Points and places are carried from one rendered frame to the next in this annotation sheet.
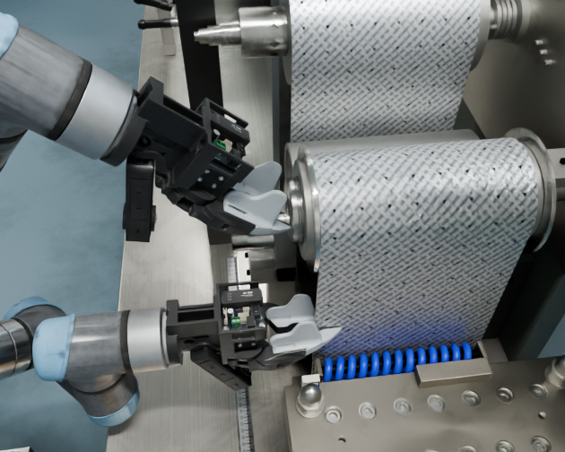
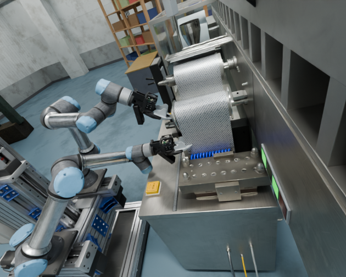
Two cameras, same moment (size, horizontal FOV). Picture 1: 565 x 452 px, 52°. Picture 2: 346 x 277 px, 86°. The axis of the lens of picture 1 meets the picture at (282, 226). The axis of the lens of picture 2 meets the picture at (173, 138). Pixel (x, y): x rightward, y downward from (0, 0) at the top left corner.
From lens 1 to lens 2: 0.43 m
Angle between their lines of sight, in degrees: 23
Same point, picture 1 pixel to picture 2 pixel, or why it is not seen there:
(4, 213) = not seen: hidden behind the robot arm
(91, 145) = (124, 101)
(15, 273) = not seen: hidden behind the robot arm
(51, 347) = (128, 150)
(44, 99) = (114, 93)
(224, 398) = (174, 170)
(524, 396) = (242, 159)
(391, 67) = (200, 81)
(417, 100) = (211, 88)
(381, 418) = (202, 166)
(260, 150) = not seen: hidden behind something
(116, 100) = (127, 92)
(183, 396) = (165, 170)
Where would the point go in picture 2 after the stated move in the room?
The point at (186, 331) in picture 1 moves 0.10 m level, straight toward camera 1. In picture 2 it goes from (154, 145) to (154, 159)
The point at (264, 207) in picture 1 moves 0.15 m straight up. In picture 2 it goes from (162, 112) to (150, 83)
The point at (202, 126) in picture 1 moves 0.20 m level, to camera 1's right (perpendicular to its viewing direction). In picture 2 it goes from (144, 95) to (187, 87)
